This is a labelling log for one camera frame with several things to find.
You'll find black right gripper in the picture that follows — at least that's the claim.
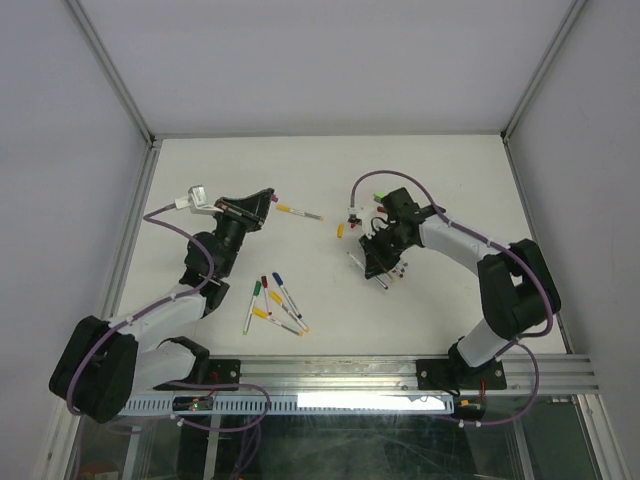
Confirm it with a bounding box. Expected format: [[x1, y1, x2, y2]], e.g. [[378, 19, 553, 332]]
[[358, 225, 412, 278]]

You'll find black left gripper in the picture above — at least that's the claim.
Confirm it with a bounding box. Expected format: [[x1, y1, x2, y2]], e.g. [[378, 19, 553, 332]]
[[212, 188, 273, 276]]

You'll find magenta cap marker pen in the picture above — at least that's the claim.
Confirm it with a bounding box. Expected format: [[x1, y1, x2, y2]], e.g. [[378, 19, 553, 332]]
[[347, 252, 390, 291]]

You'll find yellow cap marker pen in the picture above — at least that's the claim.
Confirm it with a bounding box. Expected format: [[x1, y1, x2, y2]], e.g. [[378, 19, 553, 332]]
[[276, 204, 325, 221]]

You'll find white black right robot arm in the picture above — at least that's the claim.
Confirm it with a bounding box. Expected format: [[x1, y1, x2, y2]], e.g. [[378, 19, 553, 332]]
[[349, 188, 561, 387]]

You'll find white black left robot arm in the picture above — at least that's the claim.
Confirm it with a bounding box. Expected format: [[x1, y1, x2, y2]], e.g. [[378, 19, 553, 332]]
[[48, 185, 275, 424]]

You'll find blue cap marker pen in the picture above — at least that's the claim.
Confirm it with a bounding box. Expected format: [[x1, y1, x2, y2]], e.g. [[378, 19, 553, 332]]
[[272, 272, 302, 319]]

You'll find green cap marker pen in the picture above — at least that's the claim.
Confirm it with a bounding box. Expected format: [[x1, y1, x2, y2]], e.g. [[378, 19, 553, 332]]
[[242, 280, 262, 335]]

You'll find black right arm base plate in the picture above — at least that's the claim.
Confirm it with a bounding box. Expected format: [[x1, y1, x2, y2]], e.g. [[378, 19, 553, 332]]
[[415, 357, 507, 394]]

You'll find aluminium frame rail front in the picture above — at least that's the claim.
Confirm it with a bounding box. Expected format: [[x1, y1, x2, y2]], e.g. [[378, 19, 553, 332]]
[[62, 353, 600, 399]]

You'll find grey slotted cable duct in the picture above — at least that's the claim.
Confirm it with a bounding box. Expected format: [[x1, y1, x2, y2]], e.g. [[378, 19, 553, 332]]
[[120, 393, 454, 417]]

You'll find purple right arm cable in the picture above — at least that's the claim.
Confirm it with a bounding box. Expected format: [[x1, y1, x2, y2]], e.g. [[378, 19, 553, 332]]
[[348, 170, 559, 429]]

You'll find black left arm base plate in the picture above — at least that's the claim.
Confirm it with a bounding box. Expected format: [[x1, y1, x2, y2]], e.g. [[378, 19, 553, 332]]
[[189, 357, 241, 391]]

